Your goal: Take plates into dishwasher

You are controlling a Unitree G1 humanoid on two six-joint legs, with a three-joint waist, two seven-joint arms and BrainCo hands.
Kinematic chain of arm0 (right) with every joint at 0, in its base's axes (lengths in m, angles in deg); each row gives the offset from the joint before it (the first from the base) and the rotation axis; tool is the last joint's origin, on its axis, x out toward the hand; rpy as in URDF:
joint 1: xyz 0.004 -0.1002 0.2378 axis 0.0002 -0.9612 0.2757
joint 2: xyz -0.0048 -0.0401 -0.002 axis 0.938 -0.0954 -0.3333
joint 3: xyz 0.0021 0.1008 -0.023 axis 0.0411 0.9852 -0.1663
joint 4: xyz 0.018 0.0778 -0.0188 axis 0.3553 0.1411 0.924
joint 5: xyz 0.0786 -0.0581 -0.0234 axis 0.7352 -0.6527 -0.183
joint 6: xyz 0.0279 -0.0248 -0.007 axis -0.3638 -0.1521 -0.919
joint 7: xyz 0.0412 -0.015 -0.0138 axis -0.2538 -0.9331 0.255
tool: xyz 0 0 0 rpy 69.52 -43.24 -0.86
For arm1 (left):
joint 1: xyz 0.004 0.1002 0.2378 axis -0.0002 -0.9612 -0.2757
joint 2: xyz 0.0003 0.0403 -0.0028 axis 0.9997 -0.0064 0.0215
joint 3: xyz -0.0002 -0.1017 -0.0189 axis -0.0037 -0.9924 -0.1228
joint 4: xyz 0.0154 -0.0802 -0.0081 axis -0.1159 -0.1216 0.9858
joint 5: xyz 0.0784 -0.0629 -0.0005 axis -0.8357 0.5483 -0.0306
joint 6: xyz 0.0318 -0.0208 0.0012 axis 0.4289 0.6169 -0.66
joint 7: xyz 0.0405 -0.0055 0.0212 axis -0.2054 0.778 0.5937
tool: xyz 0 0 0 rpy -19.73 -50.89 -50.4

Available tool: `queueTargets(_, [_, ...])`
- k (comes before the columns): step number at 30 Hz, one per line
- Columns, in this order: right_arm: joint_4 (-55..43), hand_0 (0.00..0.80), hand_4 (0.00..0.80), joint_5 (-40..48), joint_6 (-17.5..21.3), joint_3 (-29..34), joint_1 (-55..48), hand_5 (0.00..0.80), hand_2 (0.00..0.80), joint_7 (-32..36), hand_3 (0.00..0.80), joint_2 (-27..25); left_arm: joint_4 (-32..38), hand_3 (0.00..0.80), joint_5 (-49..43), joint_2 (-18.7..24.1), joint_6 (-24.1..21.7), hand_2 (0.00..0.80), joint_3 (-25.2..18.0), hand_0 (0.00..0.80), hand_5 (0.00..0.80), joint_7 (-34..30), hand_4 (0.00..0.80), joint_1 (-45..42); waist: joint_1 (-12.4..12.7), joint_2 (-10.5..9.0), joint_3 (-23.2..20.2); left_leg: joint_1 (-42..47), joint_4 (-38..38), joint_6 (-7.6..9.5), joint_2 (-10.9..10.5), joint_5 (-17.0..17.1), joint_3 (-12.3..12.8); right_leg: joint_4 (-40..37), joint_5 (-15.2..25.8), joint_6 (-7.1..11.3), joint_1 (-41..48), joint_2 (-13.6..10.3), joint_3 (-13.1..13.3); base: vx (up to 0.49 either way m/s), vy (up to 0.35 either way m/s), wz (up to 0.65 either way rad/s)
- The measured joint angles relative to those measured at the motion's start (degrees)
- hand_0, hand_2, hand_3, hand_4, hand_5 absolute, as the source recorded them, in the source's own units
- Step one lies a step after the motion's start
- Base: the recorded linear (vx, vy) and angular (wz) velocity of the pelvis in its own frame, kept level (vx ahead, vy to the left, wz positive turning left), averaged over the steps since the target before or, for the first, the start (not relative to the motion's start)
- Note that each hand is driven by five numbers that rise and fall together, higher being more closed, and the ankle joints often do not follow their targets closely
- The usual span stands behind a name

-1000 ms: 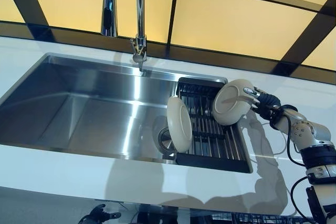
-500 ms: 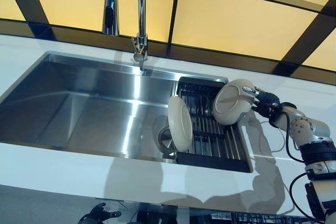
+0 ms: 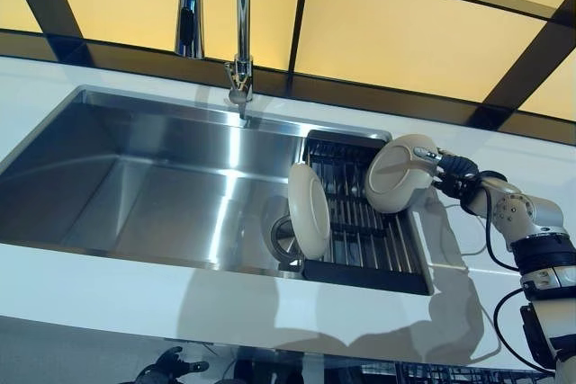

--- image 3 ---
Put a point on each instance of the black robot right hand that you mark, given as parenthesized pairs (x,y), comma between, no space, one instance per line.
(456,175)

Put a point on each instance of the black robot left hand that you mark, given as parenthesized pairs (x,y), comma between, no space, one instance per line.
(171,366)

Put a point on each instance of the cream round plate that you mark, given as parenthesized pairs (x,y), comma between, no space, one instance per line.
(310,208)
(396,177)

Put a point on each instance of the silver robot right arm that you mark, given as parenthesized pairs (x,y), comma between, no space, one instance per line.
(517,211)

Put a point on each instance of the black dish drying rack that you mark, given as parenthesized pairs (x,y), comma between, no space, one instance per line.
(360,278)

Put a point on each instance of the round steel sink drain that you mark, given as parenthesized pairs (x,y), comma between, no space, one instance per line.
(284,240)

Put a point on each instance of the stainless steel sink basin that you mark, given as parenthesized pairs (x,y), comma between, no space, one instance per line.
(135,186)

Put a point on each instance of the chrome gooseneck kitchen faucet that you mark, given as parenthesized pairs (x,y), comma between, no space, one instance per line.
(243,20)

